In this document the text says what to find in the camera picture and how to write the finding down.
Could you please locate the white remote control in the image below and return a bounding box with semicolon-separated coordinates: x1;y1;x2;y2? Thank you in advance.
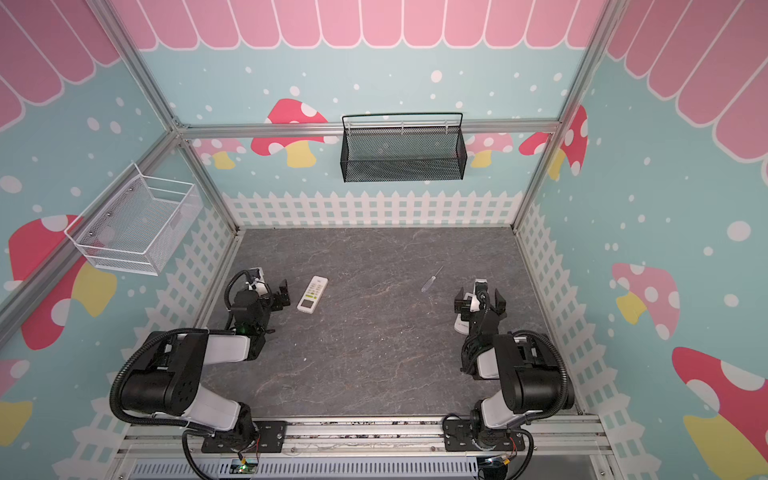
297;276;328;314
453;314;470;336

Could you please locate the clear handle screwdriver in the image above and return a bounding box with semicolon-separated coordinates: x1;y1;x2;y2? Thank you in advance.
421;266;444;293

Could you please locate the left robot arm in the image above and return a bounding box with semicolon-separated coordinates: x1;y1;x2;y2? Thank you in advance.
109;268;291;452

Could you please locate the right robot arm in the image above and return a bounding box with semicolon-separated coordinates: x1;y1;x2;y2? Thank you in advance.
442;280;576;451

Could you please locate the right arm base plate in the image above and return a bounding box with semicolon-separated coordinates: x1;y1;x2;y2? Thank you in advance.
441;416;527;452

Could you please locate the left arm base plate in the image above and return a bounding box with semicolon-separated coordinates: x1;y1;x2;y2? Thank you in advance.
201;420;288;454

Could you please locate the black mesh wall basket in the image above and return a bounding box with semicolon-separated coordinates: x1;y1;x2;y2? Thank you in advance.
340;112;468;183

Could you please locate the white mesh wall basket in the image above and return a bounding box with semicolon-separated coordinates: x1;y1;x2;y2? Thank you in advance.
64;164;203;276

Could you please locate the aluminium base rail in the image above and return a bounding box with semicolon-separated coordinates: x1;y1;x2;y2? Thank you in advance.
106;415;622;479

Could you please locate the white slotted cable duct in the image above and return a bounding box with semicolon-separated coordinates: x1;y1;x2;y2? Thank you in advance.
128;458;481;480

